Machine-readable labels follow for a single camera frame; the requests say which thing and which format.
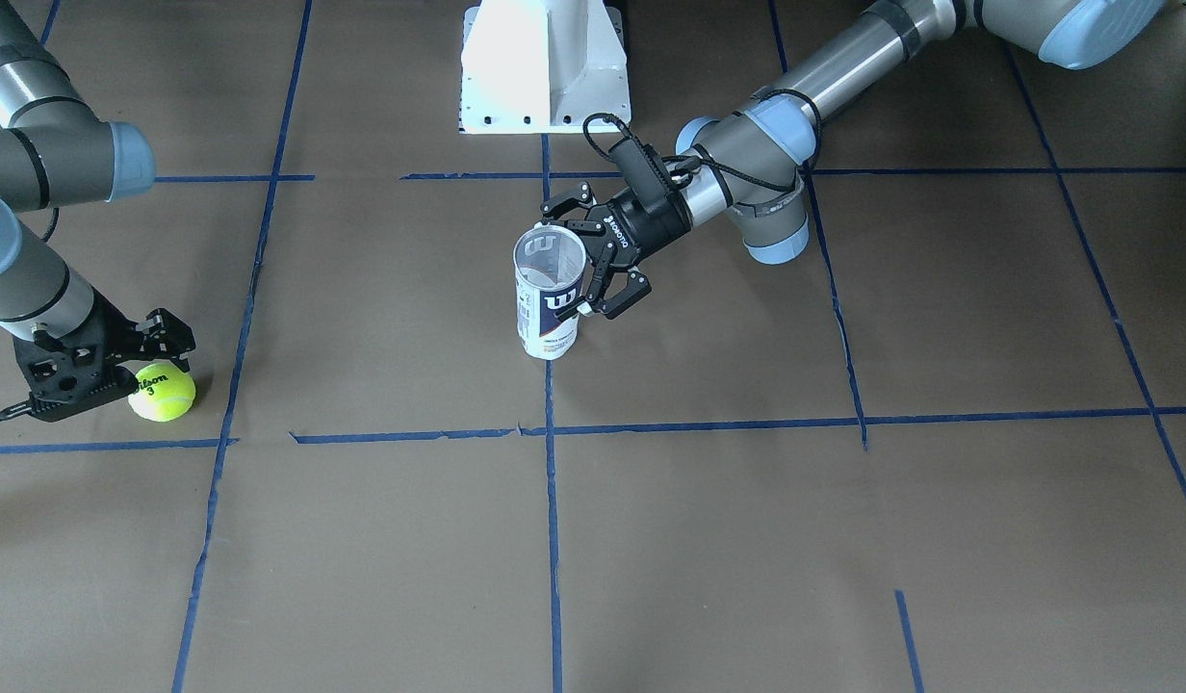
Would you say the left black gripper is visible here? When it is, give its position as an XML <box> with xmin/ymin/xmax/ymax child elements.
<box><xmin>538</xmin><ymin>185</ymin><xmax>693</xmax><ymax>320</ymax></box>

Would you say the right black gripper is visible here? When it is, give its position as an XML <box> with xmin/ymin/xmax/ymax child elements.
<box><xmin>13</xmin><ymin>306</ymin><xmax>196</xmax><ymax>402</ymax></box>

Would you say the yellow Wilson tennis ball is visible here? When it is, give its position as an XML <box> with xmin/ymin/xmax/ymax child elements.
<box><xmin>127</xmin><ymin>361</ymin><xmax>196</xmax><ymax>422</ymax></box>

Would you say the clear tennis ball can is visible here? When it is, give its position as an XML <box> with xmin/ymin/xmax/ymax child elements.
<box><xmin>514</xmin><ymin>222</ymin><xmax>588</xmax><ymax>361</ymax></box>

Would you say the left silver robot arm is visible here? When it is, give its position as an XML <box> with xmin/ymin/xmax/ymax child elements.
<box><xmin>543</xmin><ymin>1</ymin><xmax>1163</xmax><ymax>320</ymax></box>

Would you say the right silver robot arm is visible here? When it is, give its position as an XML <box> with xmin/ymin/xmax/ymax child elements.
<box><xmin>0</xmin><ymin>1</ymin><xmax>195</xmax><ymax>422</ymax></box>

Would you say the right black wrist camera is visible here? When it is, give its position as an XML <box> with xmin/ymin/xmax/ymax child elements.
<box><xmin>27</xmin><ymin>374</ymin><xmax>138</xmax><ymax>422</ymax></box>

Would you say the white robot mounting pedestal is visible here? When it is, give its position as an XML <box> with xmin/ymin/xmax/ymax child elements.
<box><xmin>458</xmin><ymin>1</ymin><xmax>632</xmax><ymax>135</ymax></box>

